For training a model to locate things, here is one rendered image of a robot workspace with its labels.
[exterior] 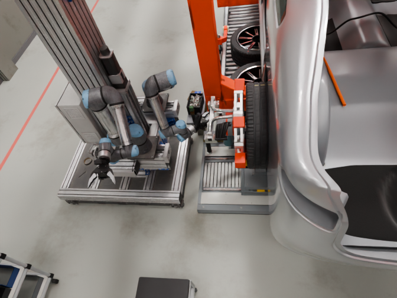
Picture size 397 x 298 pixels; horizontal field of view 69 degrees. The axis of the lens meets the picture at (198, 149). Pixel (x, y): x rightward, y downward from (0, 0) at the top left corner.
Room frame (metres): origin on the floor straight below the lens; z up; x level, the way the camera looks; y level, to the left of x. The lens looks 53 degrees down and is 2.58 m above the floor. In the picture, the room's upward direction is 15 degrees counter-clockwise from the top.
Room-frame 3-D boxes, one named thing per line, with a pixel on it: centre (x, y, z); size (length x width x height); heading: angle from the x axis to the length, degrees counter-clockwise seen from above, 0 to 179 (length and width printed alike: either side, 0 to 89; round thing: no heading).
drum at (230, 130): (1.43, -0.29, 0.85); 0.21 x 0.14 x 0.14; 73
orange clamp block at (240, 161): (1.10, -0.27, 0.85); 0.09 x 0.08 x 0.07; 163
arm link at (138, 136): (1.48, 0.43, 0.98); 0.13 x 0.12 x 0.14; 86
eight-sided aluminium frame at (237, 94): (1.41, -0.35, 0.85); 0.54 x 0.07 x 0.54; 163
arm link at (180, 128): (1.49, 0.10, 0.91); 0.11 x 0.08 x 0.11; 97
